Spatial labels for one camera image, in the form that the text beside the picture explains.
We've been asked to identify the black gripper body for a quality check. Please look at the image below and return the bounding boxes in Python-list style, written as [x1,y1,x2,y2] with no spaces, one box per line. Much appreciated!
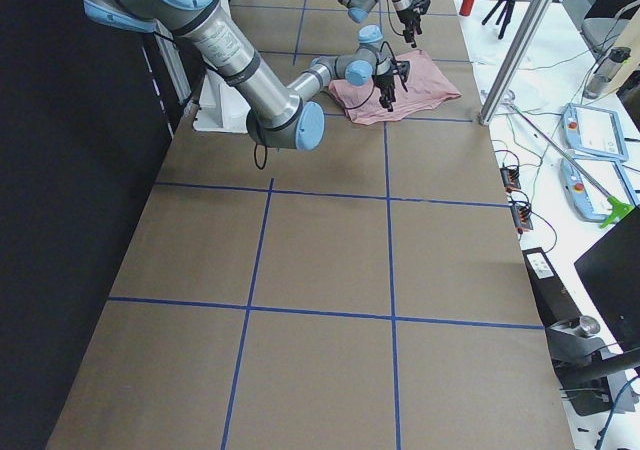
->
[395,0,423,28]
[374,62,398,99]

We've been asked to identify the aluminium frame post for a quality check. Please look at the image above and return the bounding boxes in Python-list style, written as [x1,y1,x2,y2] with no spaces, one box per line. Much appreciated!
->
[478,0,553,126]

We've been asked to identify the black tripod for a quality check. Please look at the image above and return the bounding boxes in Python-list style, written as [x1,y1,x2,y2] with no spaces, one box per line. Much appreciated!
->
[481,0,516,40]

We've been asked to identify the lower teach pendant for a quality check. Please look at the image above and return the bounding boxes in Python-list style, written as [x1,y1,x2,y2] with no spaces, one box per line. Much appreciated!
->
[560,155,639,223]

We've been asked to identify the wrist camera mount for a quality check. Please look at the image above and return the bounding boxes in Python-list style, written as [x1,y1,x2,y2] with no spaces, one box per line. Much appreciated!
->
[395,60,410,92]
[412,0,431,15]

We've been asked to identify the upper orange connector block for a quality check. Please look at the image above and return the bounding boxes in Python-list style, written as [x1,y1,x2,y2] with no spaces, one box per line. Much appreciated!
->
[500,165,521,193]

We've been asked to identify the black monitor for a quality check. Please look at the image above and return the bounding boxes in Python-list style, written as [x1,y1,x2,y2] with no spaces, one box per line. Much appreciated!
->
[574,209,640,350]

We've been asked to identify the upper teach pendant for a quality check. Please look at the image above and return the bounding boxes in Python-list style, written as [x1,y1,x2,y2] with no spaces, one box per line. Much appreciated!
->
[561,103,629,162]

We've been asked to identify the teach pendant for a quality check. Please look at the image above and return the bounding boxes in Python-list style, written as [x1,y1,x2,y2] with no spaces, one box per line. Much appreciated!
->
[561,103,629,162]
[560,155,639,223]

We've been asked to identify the reacher grabber tool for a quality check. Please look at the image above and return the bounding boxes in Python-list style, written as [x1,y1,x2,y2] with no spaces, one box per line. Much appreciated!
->
[502,95,636,228]

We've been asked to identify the black power box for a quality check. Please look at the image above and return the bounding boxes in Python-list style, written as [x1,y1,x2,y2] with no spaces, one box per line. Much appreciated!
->
[522,247,581,327]

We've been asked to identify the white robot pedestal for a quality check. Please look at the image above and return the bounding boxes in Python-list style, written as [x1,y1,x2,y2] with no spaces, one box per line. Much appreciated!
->
[193,70,250,134]

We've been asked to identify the pink t-shirt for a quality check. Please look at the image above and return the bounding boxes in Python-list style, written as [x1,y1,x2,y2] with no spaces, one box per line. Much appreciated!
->
[328,49,461,125]

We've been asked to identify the orange connector block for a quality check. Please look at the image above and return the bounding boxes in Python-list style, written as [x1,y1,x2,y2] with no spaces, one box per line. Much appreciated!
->
[500,165,521,193]
[509,200,533,235]

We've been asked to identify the lower orange connector block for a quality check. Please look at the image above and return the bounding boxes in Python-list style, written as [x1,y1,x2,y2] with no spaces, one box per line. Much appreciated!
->
[509,200,533,235]

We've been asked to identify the clear water bottle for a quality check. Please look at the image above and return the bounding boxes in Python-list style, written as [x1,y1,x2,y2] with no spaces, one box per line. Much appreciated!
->
[583,47,631,100]

